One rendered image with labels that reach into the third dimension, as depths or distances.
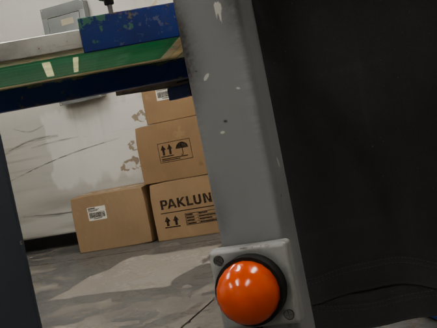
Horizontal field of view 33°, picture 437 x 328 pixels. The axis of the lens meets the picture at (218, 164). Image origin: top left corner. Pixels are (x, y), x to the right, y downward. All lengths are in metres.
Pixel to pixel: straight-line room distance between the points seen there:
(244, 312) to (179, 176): 4.89
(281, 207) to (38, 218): 6.03
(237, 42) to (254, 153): 0.07
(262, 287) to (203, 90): 0.12
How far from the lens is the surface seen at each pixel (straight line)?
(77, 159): 6.19
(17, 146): 6.48
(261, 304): 0.43
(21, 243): 1.16
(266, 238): 0.46
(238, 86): 0.45
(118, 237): 5.58
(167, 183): 5.34
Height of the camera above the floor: 0.75
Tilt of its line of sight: 3 degrees down
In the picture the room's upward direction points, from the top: 11 degrees counter-clockwise
